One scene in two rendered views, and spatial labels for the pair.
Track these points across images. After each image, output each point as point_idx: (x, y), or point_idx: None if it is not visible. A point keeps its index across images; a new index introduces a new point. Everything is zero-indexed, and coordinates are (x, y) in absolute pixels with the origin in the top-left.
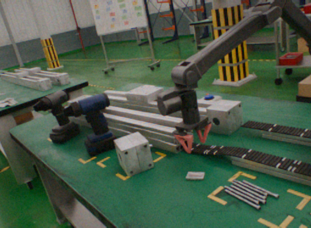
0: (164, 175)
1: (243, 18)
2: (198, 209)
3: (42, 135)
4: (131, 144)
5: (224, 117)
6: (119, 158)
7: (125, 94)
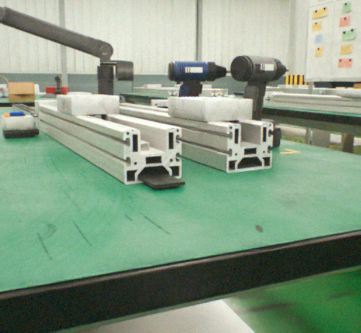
0: None
1: (4, 10)
2: None
3: (324, 157)
4: (166, 99)
5: None
6: None
7: (118, 100)
